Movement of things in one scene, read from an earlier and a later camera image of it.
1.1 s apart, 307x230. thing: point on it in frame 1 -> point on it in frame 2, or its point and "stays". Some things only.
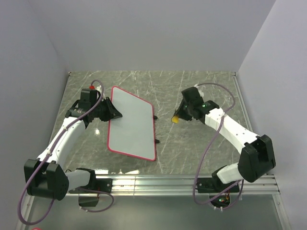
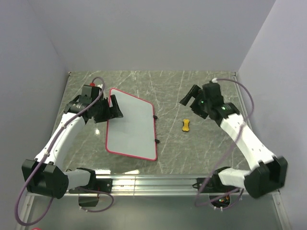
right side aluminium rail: [247, 111] stays
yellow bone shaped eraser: [174, 119] -> [185, 128]
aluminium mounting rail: [177, 184] stays
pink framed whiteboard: [133, 134] stays
